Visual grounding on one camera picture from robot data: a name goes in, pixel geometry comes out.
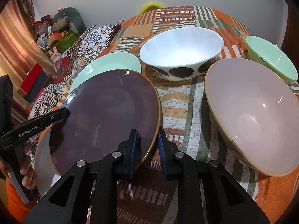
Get pink rabbit toy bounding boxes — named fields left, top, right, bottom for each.
left=49, top=47, right=61, bottom=73

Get yellow round object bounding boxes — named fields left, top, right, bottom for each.
left=138, top=2, right=165, bottom=15

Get green box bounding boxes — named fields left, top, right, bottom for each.
left=56, top=30, right=80, bottom=53

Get white bowl black dots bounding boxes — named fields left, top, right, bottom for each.
left=139, top=27, right=224, bottom=81

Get grey plate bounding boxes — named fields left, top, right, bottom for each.
left=34, top=128, right=61, bottom=197

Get dark purple ceramic plate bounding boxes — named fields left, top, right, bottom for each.
left=49, top=69, right=162, bottom=175

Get pink ceramic bowl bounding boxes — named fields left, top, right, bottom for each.
left=205, top=58, right=298, bottom=177

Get red box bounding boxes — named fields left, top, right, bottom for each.
left=19, top=63, right=43, bottom=95

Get person's left hand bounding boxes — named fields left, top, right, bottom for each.
left=0, top=145, right=38, bottom=190

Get grey plush toy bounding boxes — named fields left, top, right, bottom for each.
left=52, top=7, right=87, bottom=35

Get mint green bowl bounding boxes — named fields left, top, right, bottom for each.
left=245, top=35, right=298, bottom=84

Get mint green plate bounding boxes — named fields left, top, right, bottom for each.
left=69, top=52, right=141, bottom=94

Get colourful patterned quilt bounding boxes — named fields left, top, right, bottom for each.
left=29, top=20, right=124, bottom=119

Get dark blue box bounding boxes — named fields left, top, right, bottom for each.
left=24, top=72, right=49, bottom=103

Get copper striped curtain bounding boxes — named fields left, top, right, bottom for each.
left=1, top=0, right=55, bottom=124

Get orange striped patchwork bedspread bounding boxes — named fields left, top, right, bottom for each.
left=101, top=6, right=298, bottom=223

